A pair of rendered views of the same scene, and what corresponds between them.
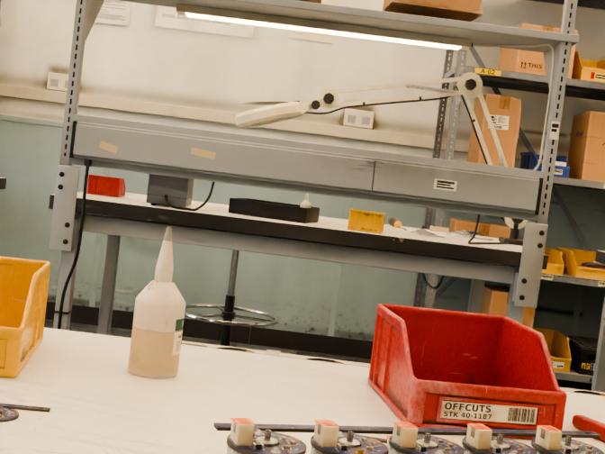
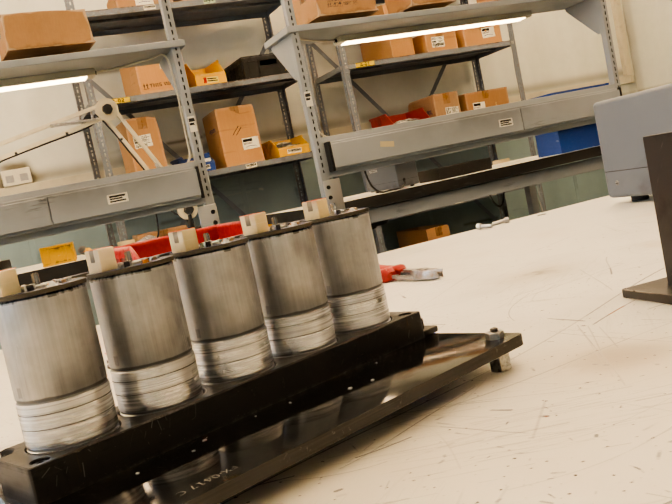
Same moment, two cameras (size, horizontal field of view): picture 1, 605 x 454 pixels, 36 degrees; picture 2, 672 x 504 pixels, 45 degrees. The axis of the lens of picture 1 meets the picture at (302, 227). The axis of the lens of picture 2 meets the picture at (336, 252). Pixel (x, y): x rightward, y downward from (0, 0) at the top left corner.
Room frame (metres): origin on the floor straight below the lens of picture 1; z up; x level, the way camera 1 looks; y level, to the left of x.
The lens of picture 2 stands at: (0.06, 0.01, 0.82)
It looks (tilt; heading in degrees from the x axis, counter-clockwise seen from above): 5 degrees down; 337
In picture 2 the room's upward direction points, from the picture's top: 12 degrees counter-clockwise
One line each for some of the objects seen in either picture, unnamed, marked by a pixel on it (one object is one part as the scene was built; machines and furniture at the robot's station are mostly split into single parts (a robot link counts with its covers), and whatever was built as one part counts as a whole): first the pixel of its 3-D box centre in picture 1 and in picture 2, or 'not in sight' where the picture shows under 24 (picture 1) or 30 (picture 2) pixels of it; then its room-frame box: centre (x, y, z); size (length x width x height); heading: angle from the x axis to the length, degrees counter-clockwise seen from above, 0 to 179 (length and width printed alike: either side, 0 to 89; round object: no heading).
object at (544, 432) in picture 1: (550, 437); (317, 209); (0.32, -0.10, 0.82); 0.01 x 0.01 x 0.01; 20
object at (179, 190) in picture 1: (170, 189); not in sight; (2.73, 0.40, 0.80); 0.15 x 0.12 x 0.10; 1
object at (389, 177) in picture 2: not in sight; (392, 176); (2.73, -1.40, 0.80); 0.15 x 0.12 x 0.10; 19
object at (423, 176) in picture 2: not in sight; (454, 170); (2.75, -1.69, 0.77); 0.24 x 0.16 x 0.04; 89
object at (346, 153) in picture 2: not in sight; (485, 129); (2.57, -1.74, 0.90); 1.30 x 0.06 x 0.12; 90
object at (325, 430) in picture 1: (328, 433); (103, 259); (0.29, -0.02, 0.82); 0.01 x 0.01 x 0.01; 20
